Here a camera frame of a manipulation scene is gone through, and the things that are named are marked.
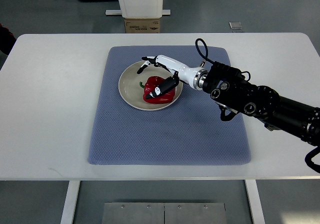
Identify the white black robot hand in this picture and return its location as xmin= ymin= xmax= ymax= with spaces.
xmin=137 ymin=55 xmax=208 ymax=99

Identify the red bell pepper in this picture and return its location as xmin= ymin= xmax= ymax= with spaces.
xmin=139 ymin=75 xmax=177 ymax=105

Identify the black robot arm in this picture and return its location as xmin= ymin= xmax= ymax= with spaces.
xmin=197 ymin=53 xmax=320 ymax=173

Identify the small grey floor plate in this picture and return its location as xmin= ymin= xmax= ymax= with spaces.
xmin=229 ymin=21 xmax=243 ymax=30

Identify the cream ceramic plate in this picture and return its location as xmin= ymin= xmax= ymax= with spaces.
xmin=118 ymin=60 xmax=183 ymax=111

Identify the blue textured mat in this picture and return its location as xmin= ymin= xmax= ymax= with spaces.
xmin=88 ymin=45 xmax=251 ymax=166

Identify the cardboard box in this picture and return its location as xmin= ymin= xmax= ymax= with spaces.
xmin=124 ymin=18 xmax=161 ymax=34

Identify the white right table leg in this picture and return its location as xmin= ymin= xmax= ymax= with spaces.
xmin=244 ymin=179 xmax=265 ymax=224

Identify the white table leg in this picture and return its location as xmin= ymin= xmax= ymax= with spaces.
xmin=60 ymin=180 xmax=81 ymax=224
xmin=244 ymin=179 xmax=265 ymax=224

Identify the white left table leg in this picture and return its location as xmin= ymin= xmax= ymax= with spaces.
xmin=60 ymin=180 xmax=81 ymax=224

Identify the red black object at edge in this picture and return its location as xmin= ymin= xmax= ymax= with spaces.
xmin=0 ymin=24 xmax=17 ymax=56

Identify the white pedestal stand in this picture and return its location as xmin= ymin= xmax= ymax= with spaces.
xmin=105 ymin=0 xmax=171 ymax=19

